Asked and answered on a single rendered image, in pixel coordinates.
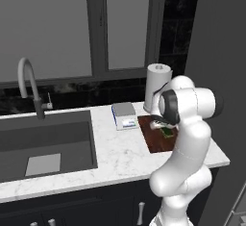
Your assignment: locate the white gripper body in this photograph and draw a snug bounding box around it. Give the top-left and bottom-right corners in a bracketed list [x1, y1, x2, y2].
[149, 120, 168, 131]

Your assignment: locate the dark wooden cutting board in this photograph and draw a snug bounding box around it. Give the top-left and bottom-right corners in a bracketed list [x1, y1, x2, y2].
[136, 114, 180, 154]

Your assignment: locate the green sponge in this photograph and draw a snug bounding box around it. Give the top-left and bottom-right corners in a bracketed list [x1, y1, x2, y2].
[160, 126, 175, 139]

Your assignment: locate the grey and white kitchen scale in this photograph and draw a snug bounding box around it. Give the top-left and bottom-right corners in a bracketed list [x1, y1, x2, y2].
[111, 101, 141, 132]

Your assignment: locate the white paper towel roll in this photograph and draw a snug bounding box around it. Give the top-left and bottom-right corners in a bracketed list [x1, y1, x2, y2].
[142, 63, 173, 113]

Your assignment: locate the dark cupboard run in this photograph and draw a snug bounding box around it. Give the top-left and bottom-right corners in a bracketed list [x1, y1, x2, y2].
[0, 166, 221, 226]

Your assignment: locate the grey fridge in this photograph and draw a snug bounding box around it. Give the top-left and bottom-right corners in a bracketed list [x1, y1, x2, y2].
[184, 0, 246, 226]

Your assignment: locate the dark grey sink basin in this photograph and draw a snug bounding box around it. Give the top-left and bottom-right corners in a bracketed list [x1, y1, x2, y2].
[0, 109, 99, 184]

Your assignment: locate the grey framed window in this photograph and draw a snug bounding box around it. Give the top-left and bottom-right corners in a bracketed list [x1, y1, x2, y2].
[0, 0, 168, 89]

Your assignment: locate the grey curved tap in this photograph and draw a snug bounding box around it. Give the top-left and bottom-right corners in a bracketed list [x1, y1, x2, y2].
[16, 57, 54, 121]

